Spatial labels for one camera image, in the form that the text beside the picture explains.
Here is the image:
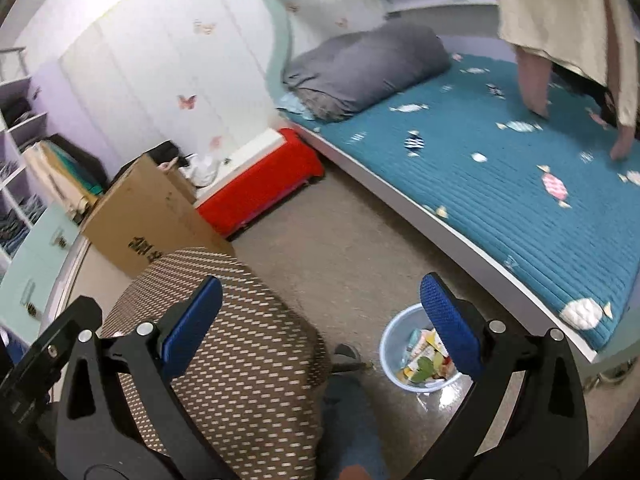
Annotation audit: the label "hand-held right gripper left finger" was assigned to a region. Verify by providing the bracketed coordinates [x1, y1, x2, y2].
[55, 276, 223, 480]

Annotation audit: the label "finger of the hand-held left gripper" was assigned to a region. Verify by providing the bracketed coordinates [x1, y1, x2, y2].
[0, 296, 103, 411]

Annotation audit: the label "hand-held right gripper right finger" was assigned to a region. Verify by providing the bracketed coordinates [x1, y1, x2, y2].
[415, 272, 588, 480]

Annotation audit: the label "white orange snack bag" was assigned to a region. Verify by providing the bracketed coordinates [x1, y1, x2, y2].
[422, 330, 449, 362]

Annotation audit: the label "light blue plastic bin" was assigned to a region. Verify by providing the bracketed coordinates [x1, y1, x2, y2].
[378, 303, 474, 394]

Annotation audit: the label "mint drawer unit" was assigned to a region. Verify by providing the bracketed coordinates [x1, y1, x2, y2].
[0, 201, 82, 337]

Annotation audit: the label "person's grey shoe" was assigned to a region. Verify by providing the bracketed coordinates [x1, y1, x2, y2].
[331, 343, 362, 374]

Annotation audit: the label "folded clothes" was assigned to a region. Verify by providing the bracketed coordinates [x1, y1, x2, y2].
[0, 192, 47, 257]

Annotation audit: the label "cardboard box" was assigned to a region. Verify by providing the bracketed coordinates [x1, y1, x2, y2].
[79, 153, 237, 279]

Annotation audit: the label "bed with teal quilted cover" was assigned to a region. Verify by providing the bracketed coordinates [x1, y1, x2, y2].
[276, 52, 640, 352]

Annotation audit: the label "person's leg in jeans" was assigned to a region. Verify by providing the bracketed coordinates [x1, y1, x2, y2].
[319, 374, 392, 480]

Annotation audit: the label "red storage box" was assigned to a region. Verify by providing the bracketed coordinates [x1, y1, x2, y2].
[194, 127, 327, 239]

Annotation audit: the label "white cloth pile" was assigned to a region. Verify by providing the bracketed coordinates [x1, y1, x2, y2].
[179, 152, 224, 187]

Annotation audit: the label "beige hanging garment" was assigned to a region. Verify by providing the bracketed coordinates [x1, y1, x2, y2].
[21, 141, 84, 212]

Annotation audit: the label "black bag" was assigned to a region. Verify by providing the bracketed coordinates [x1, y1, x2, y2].
[144, 141, 182, 167]

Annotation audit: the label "green hanging garment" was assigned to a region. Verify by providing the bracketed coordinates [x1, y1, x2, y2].
[45, 134, 109, 197]

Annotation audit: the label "white cube shelf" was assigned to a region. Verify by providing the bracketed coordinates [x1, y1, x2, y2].
[0, 45, 52, 263]

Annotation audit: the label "grey blanket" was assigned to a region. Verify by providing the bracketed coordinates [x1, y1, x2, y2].
[281, 24, 452, 124]

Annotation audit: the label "white wardrobe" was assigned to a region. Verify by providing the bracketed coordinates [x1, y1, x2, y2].
[30, 0, 282, 173]

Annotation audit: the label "mint white bed frame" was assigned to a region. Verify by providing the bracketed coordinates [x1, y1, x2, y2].
[239, 0, 640, 387]

